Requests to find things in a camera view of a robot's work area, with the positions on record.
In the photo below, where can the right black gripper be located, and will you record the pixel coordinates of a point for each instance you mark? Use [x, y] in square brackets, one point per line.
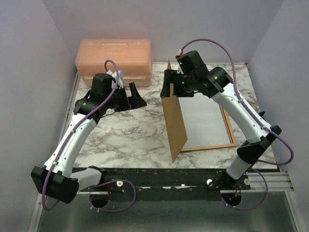
[171, 77]

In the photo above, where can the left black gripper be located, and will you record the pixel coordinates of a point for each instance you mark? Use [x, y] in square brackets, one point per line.
[135, 101]

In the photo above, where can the brown cardboard backing board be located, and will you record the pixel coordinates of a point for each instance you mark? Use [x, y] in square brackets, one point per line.
[175, 126]

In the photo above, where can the landscape photo print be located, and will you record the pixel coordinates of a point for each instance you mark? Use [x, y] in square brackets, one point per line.
[198, 107]

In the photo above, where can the orange wooden picture frame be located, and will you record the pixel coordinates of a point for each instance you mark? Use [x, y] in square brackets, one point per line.
[215, 133]

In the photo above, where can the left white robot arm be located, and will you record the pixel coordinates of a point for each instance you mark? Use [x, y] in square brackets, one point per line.
[72, 145]

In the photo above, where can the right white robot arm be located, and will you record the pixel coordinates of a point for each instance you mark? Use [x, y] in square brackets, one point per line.
[217, 85]

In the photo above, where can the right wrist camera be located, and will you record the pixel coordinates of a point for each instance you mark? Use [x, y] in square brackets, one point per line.
[191, 61]

